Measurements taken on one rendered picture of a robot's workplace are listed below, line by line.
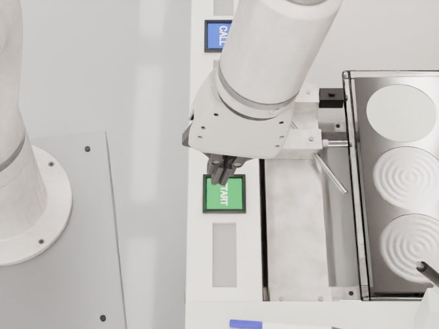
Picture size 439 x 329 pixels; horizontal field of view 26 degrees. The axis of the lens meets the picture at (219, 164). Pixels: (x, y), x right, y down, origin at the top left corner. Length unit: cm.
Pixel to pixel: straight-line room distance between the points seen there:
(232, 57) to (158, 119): 159
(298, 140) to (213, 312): 31
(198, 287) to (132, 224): 114
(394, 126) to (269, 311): 37
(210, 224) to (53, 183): 26
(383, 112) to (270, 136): 44
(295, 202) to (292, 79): 47
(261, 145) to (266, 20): 21
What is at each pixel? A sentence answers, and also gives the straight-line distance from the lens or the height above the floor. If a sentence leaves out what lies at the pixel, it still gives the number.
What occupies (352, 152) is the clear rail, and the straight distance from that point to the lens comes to 134.
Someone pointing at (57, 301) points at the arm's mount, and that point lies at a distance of 129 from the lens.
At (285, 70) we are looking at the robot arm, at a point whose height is 135.
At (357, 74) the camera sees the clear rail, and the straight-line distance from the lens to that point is 142.
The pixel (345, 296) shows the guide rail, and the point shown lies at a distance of 130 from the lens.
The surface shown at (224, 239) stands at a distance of 120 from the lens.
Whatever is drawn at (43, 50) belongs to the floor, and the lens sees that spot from 263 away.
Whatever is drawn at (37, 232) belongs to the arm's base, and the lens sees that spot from 133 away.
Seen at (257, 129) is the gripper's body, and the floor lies 123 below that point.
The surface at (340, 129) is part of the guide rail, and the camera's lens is 143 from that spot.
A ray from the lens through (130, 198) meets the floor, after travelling 234.
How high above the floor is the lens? 203
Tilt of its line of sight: 59 degrees down
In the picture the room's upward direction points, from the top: straight up
